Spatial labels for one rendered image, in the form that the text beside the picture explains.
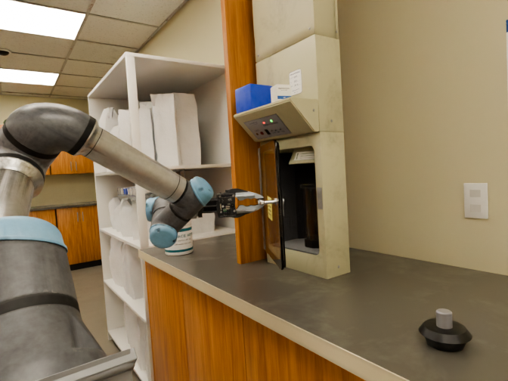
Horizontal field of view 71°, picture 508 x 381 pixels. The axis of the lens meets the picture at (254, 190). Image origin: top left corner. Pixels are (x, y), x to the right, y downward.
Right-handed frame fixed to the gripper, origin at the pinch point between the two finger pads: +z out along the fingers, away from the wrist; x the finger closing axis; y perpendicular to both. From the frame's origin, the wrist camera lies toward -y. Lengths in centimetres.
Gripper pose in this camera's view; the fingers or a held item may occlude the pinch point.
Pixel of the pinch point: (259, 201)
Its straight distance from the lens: 115.9
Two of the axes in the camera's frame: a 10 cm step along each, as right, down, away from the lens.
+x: -0.6, -10.0, -0.5
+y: 1.4, 0.4, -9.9
